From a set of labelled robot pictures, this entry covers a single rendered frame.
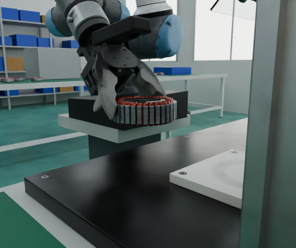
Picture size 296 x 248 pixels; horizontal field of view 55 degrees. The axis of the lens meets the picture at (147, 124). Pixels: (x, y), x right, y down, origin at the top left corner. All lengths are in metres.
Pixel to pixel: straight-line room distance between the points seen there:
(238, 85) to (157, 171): 5.38
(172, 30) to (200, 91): 5.40
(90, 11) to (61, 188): 0.34
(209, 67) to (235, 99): 0.86
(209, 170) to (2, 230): 0.24
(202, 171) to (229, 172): 0.03
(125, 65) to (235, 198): 0.31
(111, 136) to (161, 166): 0.38
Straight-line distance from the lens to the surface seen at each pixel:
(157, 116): 0.44
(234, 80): 5.79
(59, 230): 0.33
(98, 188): 0.36
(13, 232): 0.33
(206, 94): 6.14
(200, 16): 6.30
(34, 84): 2.83
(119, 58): 0.52
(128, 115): 0.44
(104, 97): 0.45
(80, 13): 0.58
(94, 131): 0.84
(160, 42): 0.82
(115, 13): 0.69
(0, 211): 0.38
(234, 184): 0.35
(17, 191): 0.43
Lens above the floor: 0.91
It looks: 12 degrees down
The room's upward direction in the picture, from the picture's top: straight up
